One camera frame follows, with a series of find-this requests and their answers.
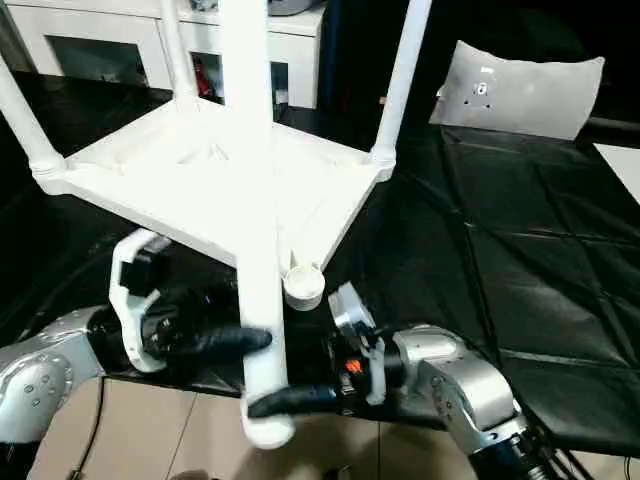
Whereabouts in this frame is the white plastic table top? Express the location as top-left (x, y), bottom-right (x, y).
top-left (32, 97), bottom-right (397, 312)

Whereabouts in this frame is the white plastic table leg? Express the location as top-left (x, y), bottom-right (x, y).
top-left (159, 0), bottom-right (200, 110)
top-left (218, 0), bottom-right (297, 450)
top-left (0, 59), bottom-right (67, 195)
top-left (368, 0), bottom-right (434, 170)

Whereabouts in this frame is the red figurine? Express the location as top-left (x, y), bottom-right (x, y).
top-left (196, 56), bottom-right (212, 97)

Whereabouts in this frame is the black furniture with gold label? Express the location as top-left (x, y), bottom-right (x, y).
top-left (317, 0), bottom-right (640, 132)

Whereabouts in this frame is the white glass-door cabinet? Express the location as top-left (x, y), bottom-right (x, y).
top-left (0, 0), bottom-right (327, 110)

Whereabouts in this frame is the grey padded backrest cushion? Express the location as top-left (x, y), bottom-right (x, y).
top-left (428, 39), bottom-right (606, 142)

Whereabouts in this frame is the white flat board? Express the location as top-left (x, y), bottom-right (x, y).
top-left (592, 142), bottom-right (640, 205)

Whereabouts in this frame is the black rod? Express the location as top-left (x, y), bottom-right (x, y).
top-left (584, 117), bottom-right (640, 133)

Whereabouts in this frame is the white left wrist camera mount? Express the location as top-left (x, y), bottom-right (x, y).
top-left (108, 230), bottom-right (175, 375)

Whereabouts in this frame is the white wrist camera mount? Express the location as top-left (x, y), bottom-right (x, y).
top-left (327, 282), bottom-right (390, 406)
top-left (108, 230), bottom-right (175, 375)

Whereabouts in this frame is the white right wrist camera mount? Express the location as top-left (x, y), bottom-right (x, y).
top-left (327, 282), bottom-right (390, 406)

